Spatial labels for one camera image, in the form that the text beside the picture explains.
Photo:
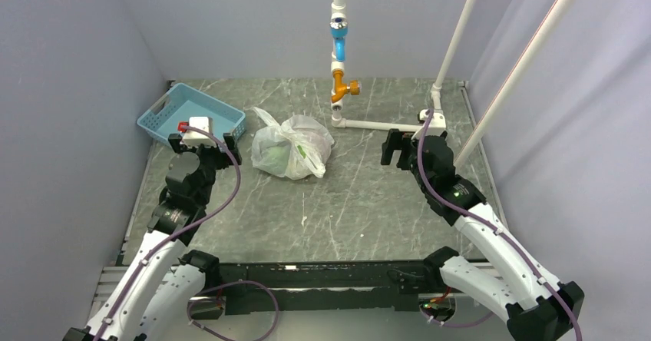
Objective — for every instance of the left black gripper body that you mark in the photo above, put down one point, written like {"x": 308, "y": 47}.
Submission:
{"x": 212, "y": 158}

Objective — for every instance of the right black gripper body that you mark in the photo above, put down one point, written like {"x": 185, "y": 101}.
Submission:
{"x": 413, "y": 158}

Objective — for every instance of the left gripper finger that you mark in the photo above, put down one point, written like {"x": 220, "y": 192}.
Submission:
{"x": 229, "y": 141}
{"x": 174, "y": 140}

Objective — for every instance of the white printed plastic bag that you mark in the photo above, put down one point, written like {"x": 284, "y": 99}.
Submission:
{"x": 311, "y": 144}

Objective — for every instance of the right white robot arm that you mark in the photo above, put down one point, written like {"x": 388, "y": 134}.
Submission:
{"x": 532, "y": 302}

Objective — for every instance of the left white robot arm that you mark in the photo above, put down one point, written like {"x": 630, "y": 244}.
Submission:
{"x": 164, "y": 275}

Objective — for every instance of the green fake fruit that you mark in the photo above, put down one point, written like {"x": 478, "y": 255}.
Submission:
{"x": 275, "y": 159}

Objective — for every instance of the light blue plastic basket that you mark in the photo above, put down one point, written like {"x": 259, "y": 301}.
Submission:
{"x": 182, "y": 102}

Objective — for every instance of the orange pipe tap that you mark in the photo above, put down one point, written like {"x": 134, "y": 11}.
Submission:
{"x": 341, "y": 89}

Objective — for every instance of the blue pipe valve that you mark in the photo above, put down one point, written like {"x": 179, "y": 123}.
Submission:
{"x": 339, "y": 30}

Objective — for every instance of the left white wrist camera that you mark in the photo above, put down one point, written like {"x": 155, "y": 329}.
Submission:
{"x": 195, "y": 132}

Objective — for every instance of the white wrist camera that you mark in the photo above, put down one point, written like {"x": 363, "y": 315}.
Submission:
{"x": 433, "y": 123}
{"x": 195, "y": 132}

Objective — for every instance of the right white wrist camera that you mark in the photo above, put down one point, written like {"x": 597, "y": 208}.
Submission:
{"x": 433, "y": 123}

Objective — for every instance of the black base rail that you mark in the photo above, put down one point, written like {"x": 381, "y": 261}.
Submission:
{"x": 244, "y": 288}

